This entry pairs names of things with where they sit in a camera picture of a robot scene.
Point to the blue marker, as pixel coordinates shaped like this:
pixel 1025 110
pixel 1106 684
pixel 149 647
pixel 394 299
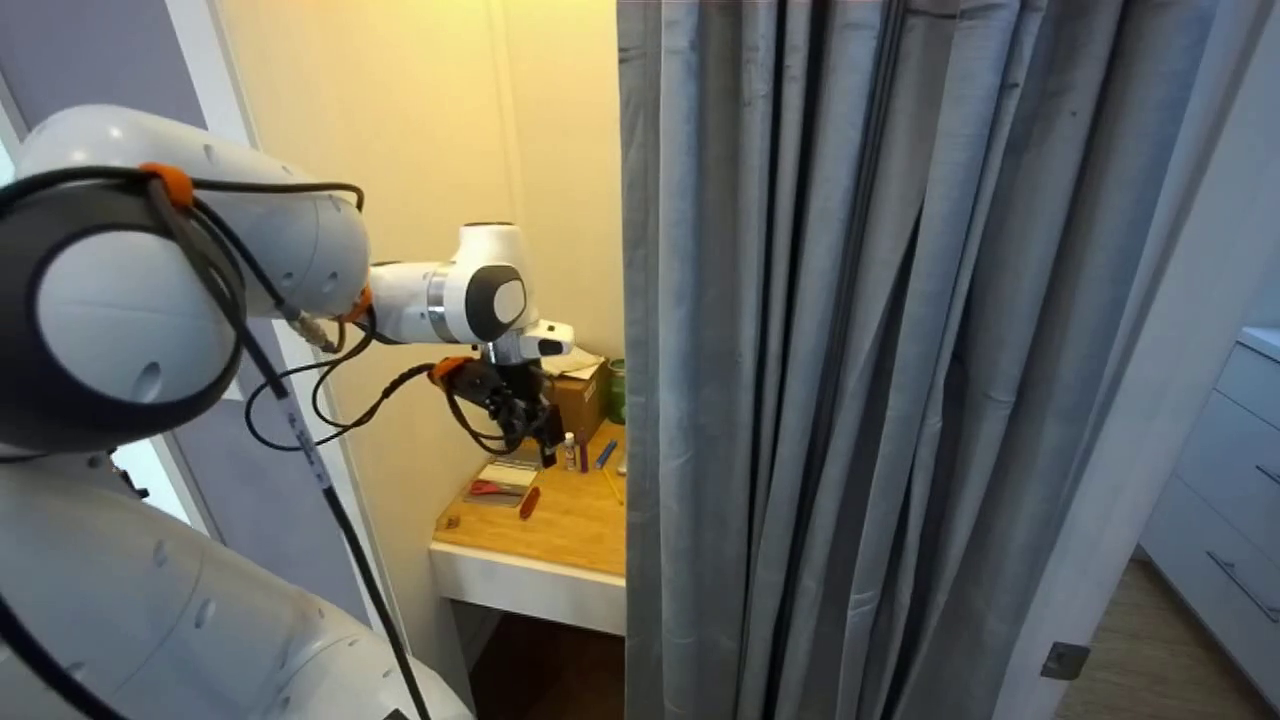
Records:
pixel 606 452

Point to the white dresser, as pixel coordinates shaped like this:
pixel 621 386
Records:
pixel 1221 504

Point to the brown cardboard box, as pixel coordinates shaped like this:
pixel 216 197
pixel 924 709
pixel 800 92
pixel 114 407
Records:
pixel 579 393

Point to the grey curtain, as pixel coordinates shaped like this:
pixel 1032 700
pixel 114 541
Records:
pixel 864 363

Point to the metal door strike plate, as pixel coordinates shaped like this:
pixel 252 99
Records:
pixel 1065 660

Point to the red marker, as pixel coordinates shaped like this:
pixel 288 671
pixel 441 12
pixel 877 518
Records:
pixel 530 503

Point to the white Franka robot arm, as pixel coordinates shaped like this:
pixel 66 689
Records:
pixel 121 321

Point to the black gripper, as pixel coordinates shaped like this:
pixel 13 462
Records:
pixel 523 396

